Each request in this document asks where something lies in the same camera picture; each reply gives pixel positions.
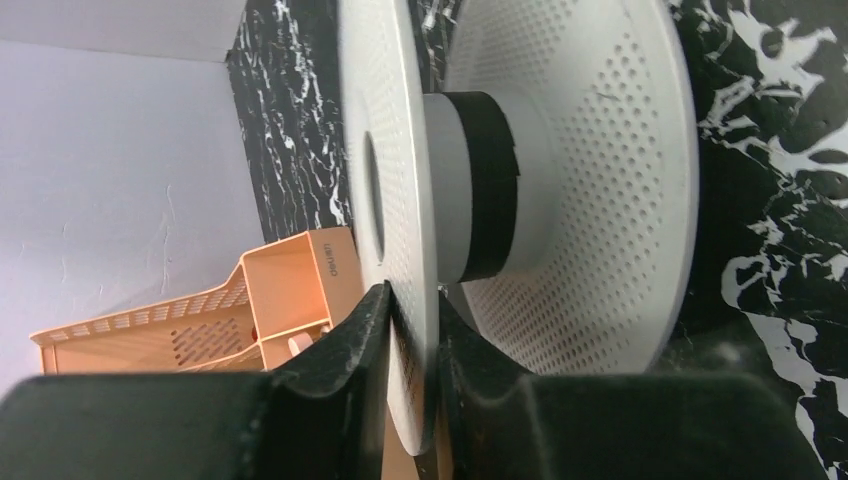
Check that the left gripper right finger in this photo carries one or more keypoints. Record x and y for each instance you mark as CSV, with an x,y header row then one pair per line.
x,y
723,405

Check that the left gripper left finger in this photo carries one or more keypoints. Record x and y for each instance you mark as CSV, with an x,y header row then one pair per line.
x,y
321,415

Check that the white perforated cable spool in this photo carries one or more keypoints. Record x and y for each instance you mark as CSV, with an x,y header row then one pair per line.
x,y
554,178

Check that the orange file organizer rack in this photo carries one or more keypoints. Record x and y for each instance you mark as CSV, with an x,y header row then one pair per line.
x,y
279,300

